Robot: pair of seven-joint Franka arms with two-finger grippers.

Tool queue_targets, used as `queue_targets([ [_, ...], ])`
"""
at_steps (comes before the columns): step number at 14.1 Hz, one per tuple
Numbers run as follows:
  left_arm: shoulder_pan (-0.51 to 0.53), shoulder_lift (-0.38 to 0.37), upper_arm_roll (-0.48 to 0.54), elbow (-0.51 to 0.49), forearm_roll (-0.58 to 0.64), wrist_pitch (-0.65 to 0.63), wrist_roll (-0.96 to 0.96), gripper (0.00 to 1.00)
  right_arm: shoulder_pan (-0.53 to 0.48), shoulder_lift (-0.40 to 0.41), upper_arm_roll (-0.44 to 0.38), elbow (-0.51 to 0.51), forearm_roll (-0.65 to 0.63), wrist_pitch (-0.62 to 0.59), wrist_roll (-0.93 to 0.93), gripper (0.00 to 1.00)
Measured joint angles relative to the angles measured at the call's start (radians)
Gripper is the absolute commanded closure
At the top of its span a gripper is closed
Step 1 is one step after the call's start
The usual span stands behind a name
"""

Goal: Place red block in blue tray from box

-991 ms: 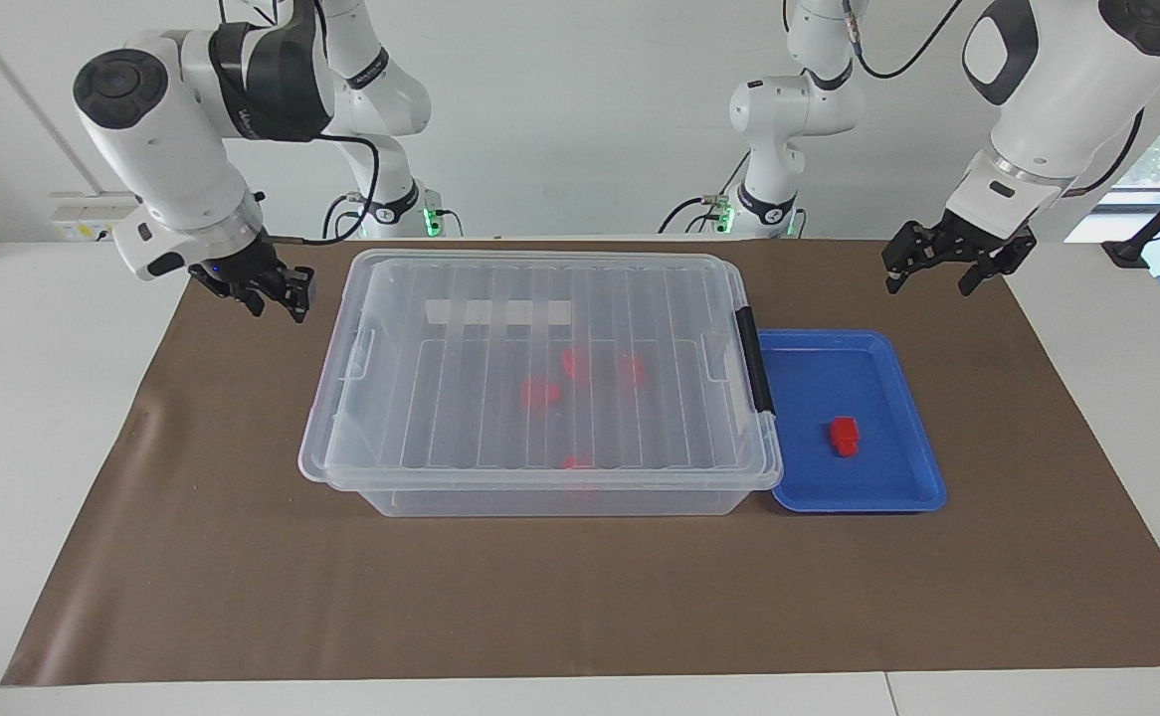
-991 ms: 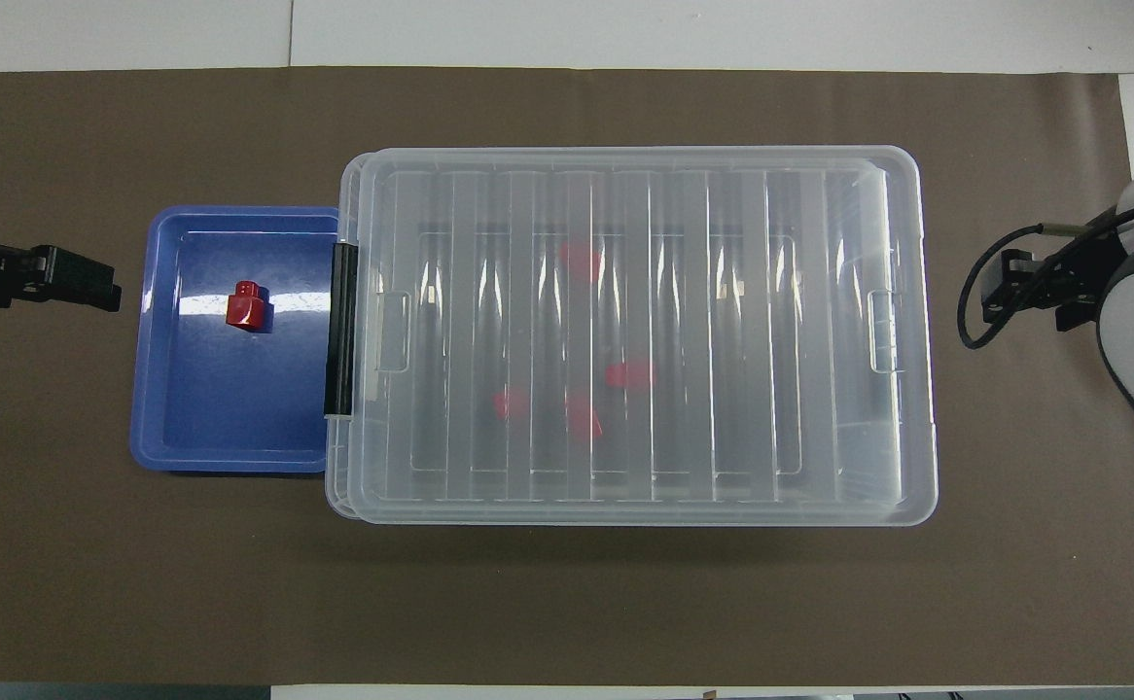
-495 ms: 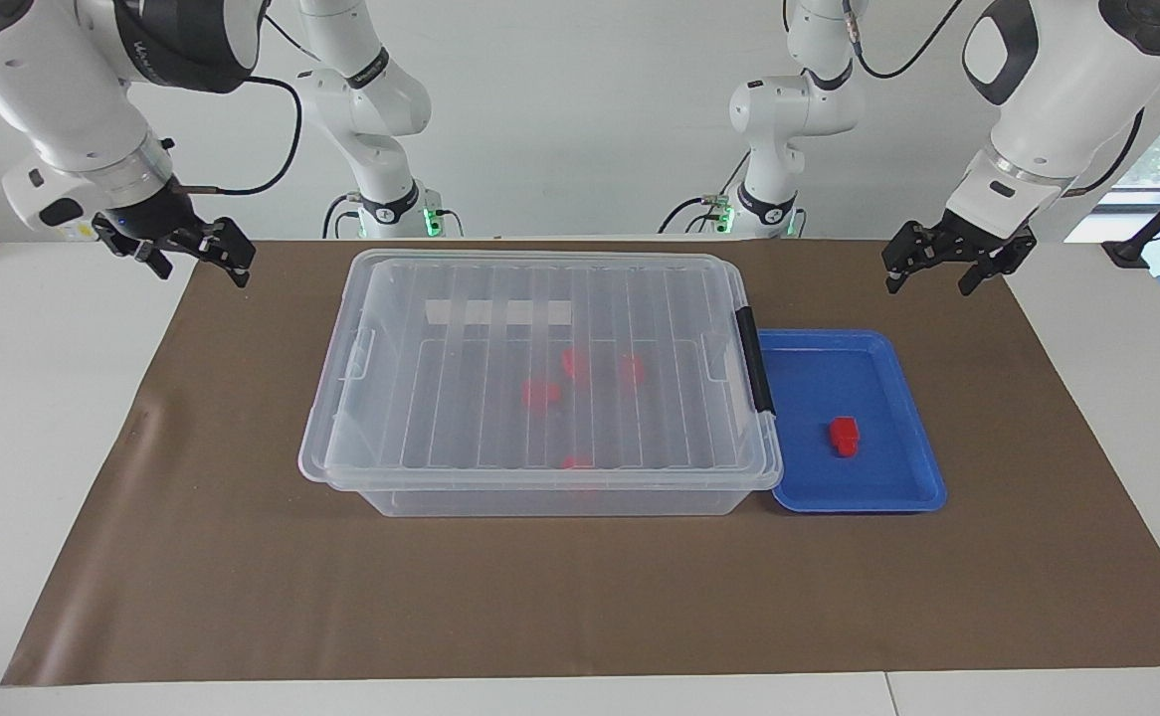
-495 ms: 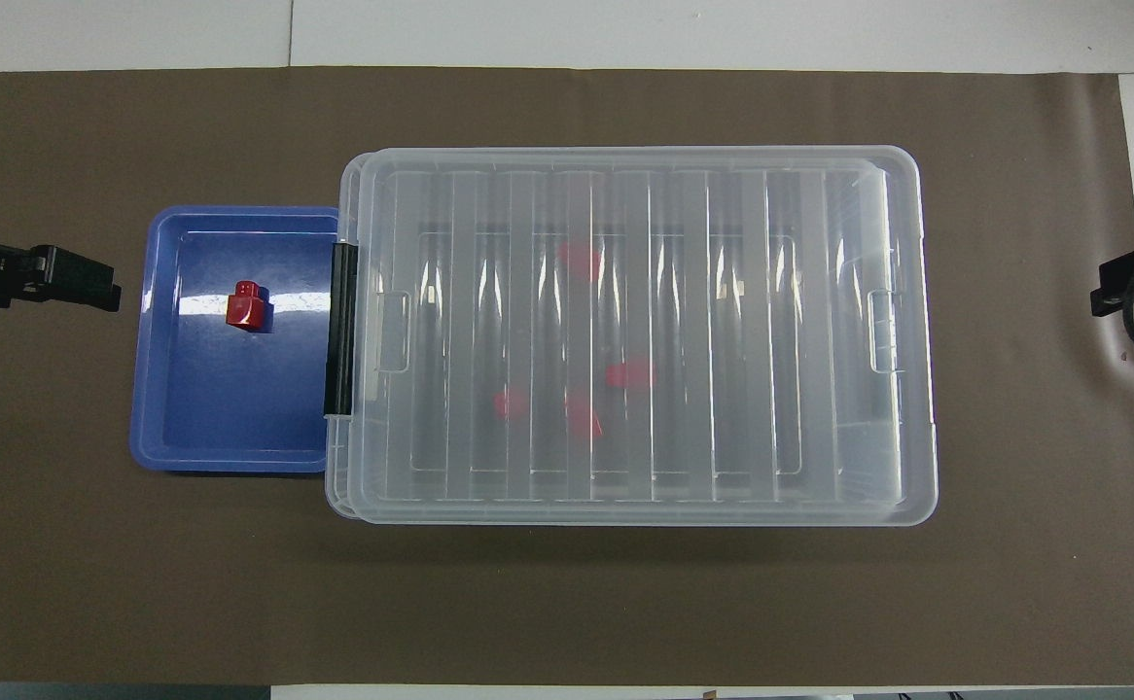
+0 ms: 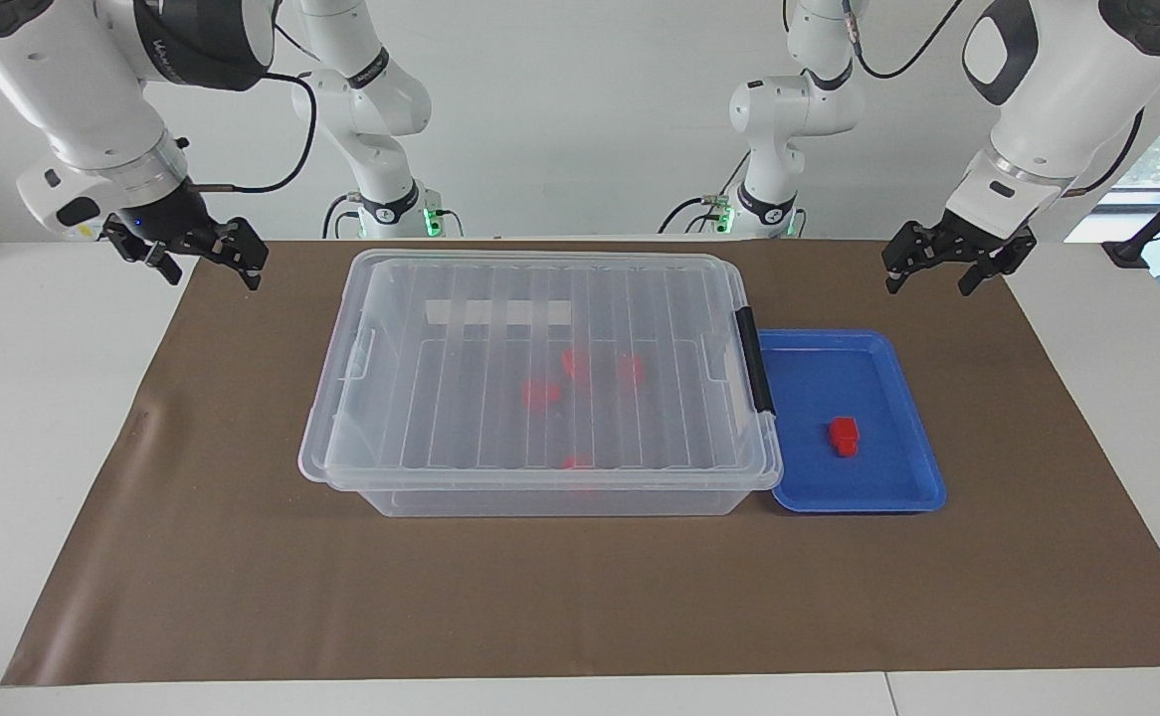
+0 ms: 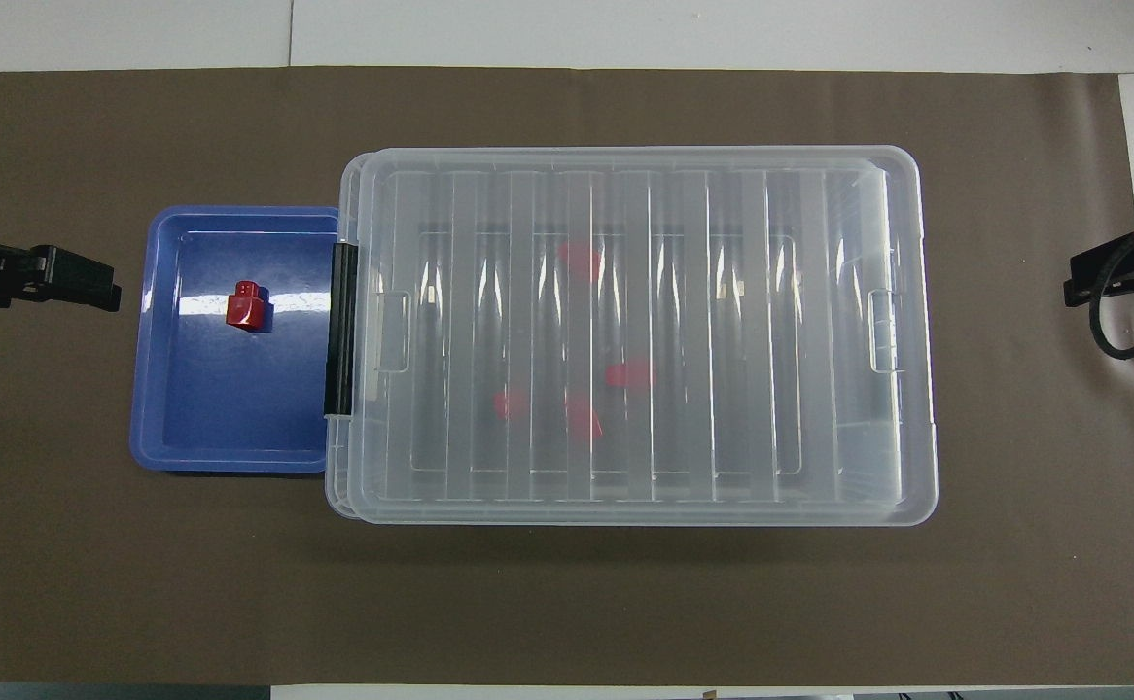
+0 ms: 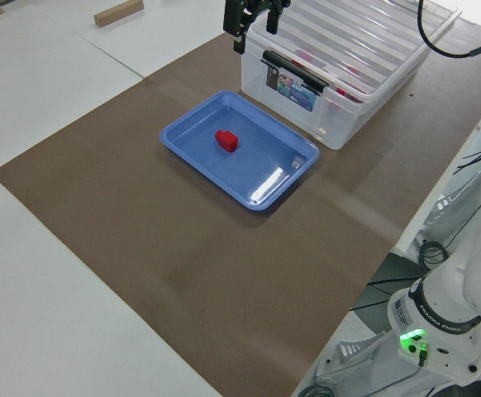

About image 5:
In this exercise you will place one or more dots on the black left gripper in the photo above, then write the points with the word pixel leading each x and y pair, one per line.
pixel 973 239

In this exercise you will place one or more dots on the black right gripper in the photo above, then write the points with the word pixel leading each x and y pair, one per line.
pixel 157 219

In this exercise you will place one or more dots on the red block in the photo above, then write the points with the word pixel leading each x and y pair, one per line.
pixel 574 461
pixel 573 361
pixel 631 370
pixel 844 433
pixel 540 394

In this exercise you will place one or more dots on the clear ribbed box lid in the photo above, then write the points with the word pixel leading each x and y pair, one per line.
pixel 461 398

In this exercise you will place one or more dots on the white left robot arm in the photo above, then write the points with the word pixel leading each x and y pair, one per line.
pixel 1058 89

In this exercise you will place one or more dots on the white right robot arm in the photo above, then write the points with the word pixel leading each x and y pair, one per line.
pixel 73 89

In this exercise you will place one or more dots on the blue plastic tray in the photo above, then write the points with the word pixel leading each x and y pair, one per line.
pixel 878 398

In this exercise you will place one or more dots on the black box latch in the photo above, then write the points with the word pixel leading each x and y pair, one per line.
pixel 755 363

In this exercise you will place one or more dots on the clear plastic storage box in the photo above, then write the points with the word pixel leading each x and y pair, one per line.
pixel 560 502

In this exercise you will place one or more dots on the black angled stand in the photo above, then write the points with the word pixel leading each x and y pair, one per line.
pixel 1127 254

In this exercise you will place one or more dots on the brown table mat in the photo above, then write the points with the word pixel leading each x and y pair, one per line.
pixel 242 557

